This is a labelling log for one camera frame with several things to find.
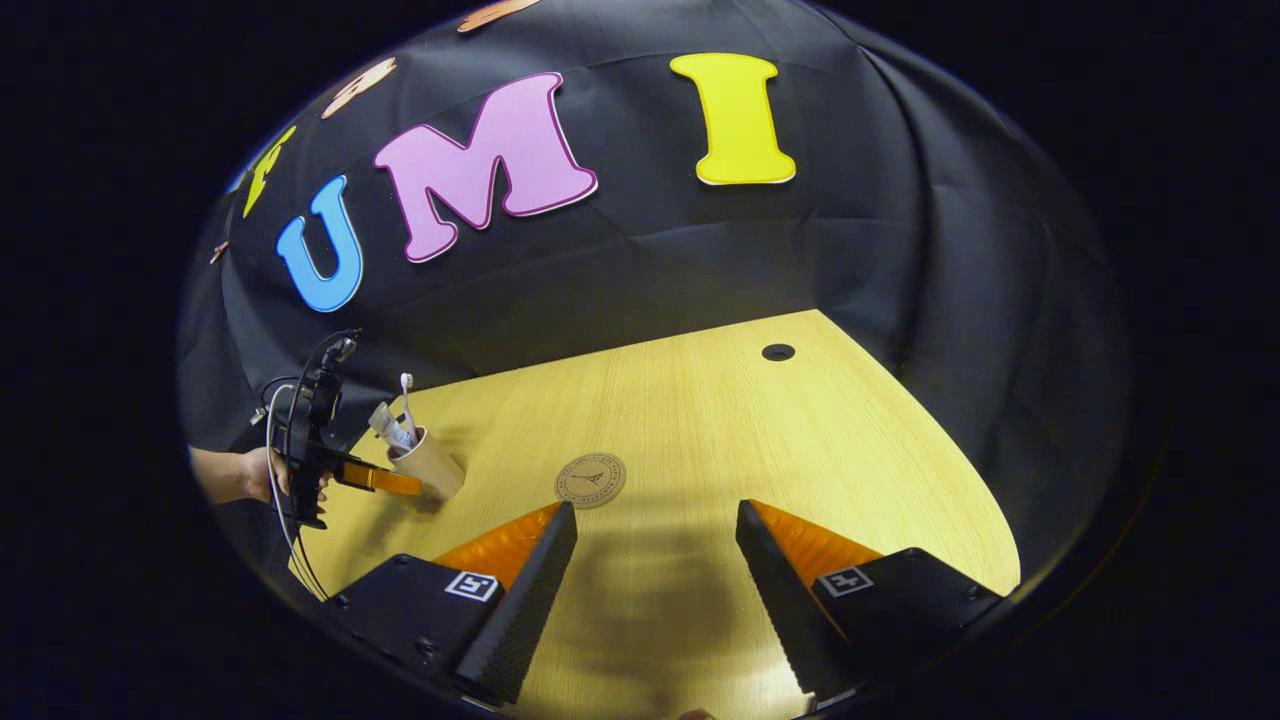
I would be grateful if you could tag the white toothpaste tube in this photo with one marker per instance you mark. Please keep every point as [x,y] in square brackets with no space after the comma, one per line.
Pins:
[390,428]

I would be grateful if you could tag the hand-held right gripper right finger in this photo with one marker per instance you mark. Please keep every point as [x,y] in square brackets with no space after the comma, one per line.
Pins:
[785,610]

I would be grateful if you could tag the wooden desktop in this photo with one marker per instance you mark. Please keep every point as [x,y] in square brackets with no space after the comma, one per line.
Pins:
[700,420]

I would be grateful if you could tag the round wooden coaster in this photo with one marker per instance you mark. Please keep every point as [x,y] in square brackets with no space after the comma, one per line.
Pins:
[591,480]

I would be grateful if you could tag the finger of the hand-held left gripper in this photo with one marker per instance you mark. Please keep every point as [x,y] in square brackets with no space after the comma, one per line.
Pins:
[385,482]

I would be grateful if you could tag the red clip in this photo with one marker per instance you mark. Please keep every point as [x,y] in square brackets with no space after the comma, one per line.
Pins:
[218,251]

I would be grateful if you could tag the beige cup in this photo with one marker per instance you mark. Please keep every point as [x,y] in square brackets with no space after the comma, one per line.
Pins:
[435,468]

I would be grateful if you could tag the white toothbrush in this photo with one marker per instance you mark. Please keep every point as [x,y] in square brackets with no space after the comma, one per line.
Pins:
[407,395]

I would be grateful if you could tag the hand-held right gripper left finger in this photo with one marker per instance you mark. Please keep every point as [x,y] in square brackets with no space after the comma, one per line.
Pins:
[530,610]

